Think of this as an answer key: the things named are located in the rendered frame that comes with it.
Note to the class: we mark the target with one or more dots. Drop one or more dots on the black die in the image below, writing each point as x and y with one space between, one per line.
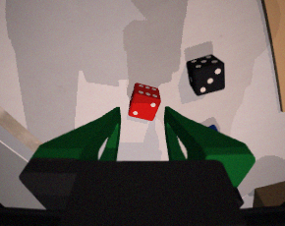
206 74

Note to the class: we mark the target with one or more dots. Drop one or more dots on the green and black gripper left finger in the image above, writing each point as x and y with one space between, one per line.
85 141

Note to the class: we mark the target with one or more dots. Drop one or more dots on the red die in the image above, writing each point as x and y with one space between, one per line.
144 102

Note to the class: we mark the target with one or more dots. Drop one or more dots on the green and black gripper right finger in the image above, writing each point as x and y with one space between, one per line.
204 143

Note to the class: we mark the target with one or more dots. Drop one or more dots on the blue die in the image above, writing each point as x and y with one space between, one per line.
213 127

